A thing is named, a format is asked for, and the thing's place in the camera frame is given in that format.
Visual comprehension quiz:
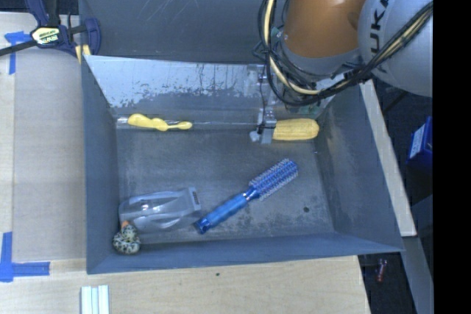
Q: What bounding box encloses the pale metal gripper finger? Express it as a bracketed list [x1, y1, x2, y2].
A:
[261, 108, 278, 130]
[249, 128, 275, 146]

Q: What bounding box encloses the yellow toy corn cob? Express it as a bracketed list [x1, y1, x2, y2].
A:
[272, 118, 320, 142]

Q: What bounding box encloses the grey metal bin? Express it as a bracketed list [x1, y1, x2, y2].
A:
[77, 0, 406, 275]

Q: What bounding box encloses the blue round hairbrush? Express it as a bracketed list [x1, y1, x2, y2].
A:
[193, 157, 300, 235]

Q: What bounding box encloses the yellow lumpy toy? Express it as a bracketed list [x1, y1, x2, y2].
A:
[127, 113, 194, 132]

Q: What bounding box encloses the spotted toy duck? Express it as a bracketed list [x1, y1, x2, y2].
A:
[112, 220, 142, 256]

